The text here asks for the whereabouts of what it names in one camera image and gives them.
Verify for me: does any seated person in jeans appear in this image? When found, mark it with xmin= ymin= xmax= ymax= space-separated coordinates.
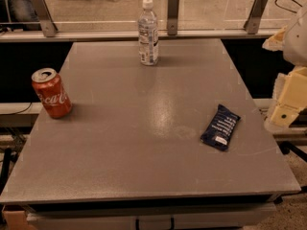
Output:
xmin=0 ymin=0 xmax=40 ymax=31

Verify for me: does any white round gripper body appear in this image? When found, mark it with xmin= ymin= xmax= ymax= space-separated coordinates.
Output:
xmin=283 ymin=4 xmax=307 ymax=66

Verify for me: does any metal bracket post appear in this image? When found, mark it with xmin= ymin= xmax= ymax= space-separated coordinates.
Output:
xmin=167 ymin=0 xmax=179 ymax=35
xmin=31 ymin=0 xmax=58 ymax=37
xmin=244 ymin=0 xmax=269 ymax=35

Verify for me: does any cardboard box corner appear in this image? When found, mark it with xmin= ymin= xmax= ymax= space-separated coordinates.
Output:
xmin=2 ymin=205 xmax=37 ymax=230

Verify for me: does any left metal bracket post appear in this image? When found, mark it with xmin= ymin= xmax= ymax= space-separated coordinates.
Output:
xmin=31 ymin=0 xmax=58 ymax=37

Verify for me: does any white rail beam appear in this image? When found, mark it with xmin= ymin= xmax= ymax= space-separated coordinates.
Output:
xmin=0 ymin=29 xmax=277 ymax=43

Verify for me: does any middle metal bracket post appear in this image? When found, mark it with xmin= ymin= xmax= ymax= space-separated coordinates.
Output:
xmin=167 ymin=0 xmax=179 ymax=35

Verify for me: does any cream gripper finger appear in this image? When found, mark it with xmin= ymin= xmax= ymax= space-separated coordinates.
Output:
xmin=264 ymin=66 xmax=307 ymax=132
xmin=262 ymin=26 xmax=287 ymax=52

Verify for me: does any right metal bracket post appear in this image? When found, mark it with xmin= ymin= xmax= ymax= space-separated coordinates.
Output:
xmin=244 ymin=0 xmax=269 ymax=35

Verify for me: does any clear plastic water bottle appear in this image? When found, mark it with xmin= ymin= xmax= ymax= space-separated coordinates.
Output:
xmin=138 ymin=0 xmax=158 ymax=66

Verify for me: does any dark blue snack packet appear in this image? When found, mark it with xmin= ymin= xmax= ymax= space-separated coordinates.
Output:
xmin=201 ymin=104 xmax=241 ymax=151

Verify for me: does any red Coca-Cola can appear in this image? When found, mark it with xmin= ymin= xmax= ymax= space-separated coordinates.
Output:
xmin=32 ymin=68 xmax=72 ymax=119

